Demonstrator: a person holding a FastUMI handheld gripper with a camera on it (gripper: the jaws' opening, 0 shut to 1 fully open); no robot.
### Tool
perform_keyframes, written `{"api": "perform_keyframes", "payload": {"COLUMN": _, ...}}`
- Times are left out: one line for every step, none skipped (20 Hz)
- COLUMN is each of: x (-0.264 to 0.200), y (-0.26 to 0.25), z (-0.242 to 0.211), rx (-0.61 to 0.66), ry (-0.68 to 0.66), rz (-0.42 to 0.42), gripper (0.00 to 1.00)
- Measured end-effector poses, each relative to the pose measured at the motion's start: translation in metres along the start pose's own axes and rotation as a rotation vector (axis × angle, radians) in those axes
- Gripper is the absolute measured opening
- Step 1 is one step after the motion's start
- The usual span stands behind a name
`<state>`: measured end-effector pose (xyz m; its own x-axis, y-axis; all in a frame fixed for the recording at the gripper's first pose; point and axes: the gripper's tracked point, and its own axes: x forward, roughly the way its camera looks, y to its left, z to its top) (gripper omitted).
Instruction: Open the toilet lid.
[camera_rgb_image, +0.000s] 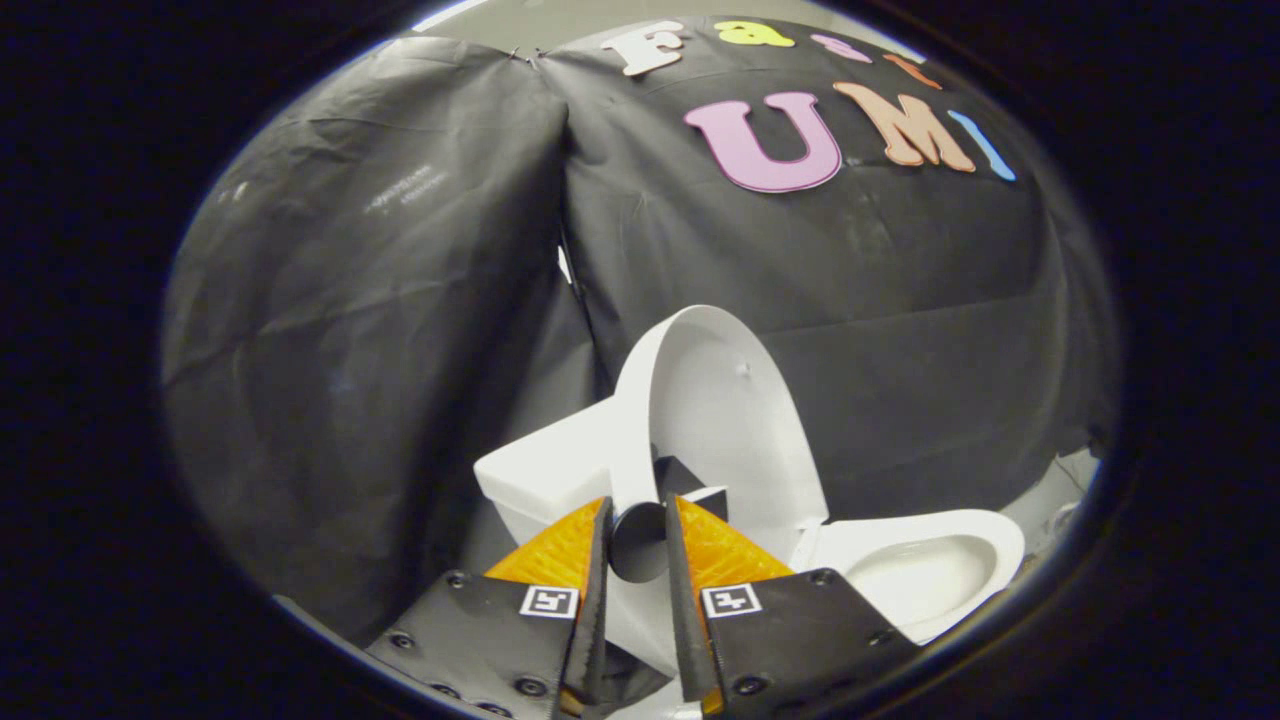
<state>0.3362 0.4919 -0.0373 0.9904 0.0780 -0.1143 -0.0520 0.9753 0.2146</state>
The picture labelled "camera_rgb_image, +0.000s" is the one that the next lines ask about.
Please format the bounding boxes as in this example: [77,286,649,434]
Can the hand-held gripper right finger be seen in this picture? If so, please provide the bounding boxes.
[664,493,922,717]

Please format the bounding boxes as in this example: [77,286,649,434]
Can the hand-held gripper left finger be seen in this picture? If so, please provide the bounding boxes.
[365,496,614,720]

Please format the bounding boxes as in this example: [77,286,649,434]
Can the white toilet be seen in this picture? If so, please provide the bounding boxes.
[472,398,1027,677]

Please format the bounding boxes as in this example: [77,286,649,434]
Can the black backdrop cloth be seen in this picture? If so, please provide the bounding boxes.
[160,15,1119,641]

